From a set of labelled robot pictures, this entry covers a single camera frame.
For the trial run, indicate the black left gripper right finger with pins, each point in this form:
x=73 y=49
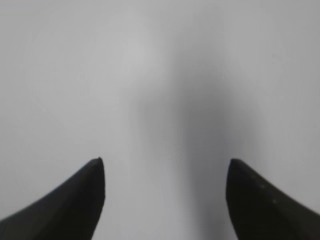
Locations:
x=260 y=211

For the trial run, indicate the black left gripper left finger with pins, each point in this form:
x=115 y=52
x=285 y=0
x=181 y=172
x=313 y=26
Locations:
x=69 y=212

